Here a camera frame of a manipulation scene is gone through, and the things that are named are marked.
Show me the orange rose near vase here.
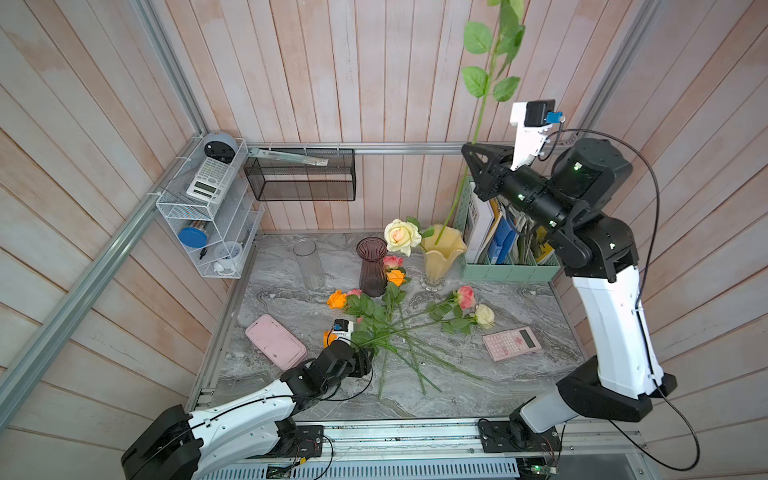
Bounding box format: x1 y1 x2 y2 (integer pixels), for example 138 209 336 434
387 268 426 395

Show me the paper strip on basket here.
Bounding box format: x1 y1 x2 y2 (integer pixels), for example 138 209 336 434
248 148 329 167

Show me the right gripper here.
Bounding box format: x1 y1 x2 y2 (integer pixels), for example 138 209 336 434
464 147 575 247

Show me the yellow magazine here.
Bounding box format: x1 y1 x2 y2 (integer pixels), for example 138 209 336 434
531 227 554 265

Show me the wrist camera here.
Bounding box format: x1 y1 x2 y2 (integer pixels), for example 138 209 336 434
330 319 355 343
510 99 563 171

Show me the black wire basket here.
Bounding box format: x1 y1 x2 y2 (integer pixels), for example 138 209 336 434
244 147 357 202

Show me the pink case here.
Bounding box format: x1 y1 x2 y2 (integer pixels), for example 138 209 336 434
245 314 307 371

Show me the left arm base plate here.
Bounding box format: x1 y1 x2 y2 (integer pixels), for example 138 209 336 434
264 420 324 458

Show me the white wire shelf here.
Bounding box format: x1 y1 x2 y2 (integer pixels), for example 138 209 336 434
156 135 263 279

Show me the yellow ruffled vase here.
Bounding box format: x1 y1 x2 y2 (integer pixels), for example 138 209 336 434
420 224 467 292

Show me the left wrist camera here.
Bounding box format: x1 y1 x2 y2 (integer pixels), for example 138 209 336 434
330 319 355 343

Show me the purple glass vase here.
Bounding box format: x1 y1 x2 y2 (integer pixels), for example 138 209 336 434
356 237 388 298

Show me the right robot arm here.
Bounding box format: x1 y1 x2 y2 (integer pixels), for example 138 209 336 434
462 138 676 434

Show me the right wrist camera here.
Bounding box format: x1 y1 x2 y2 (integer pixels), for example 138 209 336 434
510 99 563 171

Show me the mint green file organizer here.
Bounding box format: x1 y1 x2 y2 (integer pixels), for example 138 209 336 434
453 178 561 282

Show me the round grey alarm clock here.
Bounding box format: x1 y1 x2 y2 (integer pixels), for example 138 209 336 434
203 132 238 164

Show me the blue lid jar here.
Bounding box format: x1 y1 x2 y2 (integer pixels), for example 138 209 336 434
177 220 209 249

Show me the orange rose lower left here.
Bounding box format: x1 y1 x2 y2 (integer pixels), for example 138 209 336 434
322 328 481 385

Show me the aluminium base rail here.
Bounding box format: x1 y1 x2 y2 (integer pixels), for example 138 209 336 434
205 418 660 479

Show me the white mug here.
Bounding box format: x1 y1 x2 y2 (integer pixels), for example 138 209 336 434
213 241 243 275

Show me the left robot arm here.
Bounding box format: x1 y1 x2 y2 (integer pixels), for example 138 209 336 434
121 339 374 479

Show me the blue folder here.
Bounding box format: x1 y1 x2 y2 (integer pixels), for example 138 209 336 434
487 217 518 265

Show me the white book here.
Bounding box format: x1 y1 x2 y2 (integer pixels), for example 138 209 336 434
464 193 494 264

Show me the white desk calculator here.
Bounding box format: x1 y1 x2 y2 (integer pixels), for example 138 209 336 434
186 157 236 204

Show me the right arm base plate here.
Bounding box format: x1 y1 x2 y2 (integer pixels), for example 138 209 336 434
476 418 562 453

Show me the clear glass vase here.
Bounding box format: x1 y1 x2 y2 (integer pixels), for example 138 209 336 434
293 239 325 290

